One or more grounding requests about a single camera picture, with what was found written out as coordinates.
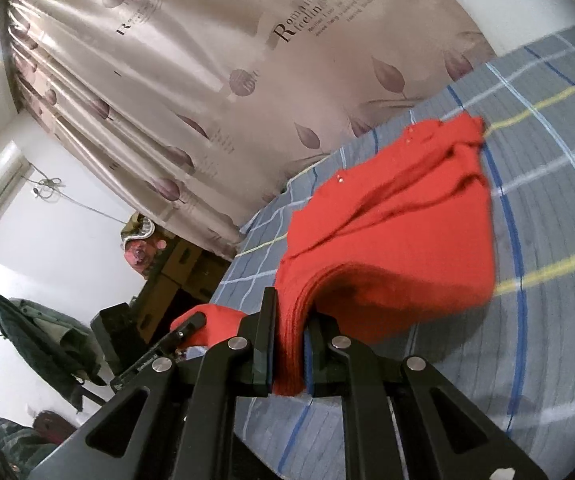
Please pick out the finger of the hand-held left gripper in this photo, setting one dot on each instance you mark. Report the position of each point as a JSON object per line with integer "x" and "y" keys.
{"x": 188, "y": 327}

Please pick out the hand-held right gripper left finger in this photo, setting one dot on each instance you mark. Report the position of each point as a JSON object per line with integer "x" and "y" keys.
{"x": 266, "y": 345}

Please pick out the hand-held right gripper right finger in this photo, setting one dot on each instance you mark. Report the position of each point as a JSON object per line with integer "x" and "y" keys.
{"x": 317, "y": 360}

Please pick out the red knit sweater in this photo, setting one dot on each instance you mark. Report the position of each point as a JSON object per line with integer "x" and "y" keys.
{"x": 392, "y": 240}

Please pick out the cardboard box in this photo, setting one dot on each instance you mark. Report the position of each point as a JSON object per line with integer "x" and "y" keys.
{"x": 195, "y": 262}
{"x": 167, "y": 292}

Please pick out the dark green hanging coat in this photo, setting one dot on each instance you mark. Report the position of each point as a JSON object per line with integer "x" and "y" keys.
{"x": 42, "y": 335}

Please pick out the floral cloth bundle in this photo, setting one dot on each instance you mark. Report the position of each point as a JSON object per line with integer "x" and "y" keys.
{"x": 140, "y": 247}

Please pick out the dark red bag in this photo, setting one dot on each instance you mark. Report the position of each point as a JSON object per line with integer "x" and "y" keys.
{"x": 50, "y": 425}

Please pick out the dark plaid cloth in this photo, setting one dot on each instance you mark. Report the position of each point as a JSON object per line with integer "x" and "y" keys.
{"x": 2, "y": 447}

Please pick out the beige leaf print curtain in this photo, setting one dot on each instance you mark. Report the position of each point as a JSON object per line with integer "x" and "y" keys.
{"x": 192, "y": 85}

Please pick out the grey plaid bed sheet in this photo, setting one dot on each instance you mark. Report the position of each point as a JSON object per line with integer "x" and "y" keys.
{"x": 542, "y": 210}

